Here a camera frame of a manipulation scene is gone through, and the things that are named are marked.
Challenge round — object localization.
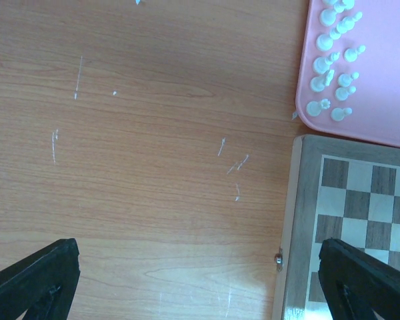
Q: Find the white chess knight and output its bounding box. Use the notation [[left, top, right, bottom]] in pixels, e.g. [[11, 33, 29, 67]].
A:
[[310, 69, 335, 93]]

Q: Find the white chess rook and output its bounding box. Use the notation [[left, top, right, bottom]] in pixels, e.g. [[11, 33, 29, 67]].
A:
[[306, 99, 331, 117]]

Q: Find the white chess king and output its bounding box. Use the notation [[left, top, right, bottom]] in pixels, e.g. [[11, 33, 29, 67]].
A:
[[319, 0, 355, 27]]

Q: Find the white chess bishop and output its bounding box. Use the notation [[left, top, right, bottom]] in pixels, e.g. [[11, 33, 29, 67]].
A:
[[313, 52, 340, 75]]

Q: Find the wooden chessboard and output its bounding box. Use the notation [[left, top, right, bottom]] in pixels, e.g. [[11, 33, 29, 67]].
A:
[[272, 135, 400, 319]]

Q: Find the white chess pawn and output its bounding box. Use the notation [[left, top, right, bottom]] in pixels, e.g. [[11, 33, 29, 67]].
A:
[[337, 72, 359, 87], [331, 107, 353, 122], [343, 45, 366, 63], [335, 86, 357, 101], [335, 11, 363, 34]]

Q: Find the pink plastic tray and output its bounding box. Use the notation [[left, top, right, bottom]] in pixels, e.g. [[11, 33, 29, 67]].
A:
[[295, 1, 400, 147]]

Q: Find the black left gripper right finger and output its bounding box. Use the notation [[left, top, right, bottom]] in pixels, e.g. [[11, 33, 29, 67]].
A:
[[318, 239, 400, 319]]

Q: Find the white chess queen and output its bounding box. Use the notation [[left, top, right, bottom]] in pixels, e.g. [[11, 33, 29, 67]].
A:
[[316, 27, 342, 52]]

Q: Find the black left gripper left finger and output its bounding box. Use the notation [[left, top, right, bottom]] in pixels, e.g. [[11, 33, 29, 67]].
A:
[[0, 238, 80, 319]]

